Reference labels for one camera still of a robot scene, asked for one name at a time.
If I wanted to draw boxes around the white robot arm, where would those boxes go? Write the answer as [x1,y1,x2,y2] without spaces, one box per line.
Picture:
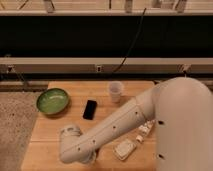
[59,77,213,171]

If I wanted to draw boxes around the green ceramic bowl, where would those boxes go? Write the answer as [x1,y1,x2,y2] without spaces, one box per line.
[36,88,70,115]

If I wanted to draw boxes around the black smartphone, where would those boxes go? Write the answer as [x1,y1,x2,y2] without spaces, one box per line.
[83,100,97,120]

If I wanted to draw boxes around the white plastic bottle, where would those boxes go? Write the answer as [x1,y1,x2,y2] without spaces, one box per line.
[136,120,155,143]

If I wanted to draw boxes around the translucent plastic cup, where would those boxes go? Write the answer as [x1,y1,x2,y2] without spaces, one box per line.
[108,81,124,103]

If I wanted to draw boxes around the white wall outlet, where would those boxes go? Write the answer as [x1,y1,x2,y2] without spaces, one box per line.
[97,66,102,72]

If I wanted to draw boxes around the black hanging cable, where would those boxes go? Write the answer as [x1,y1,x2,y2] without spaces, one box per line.
[111,7,147,74]

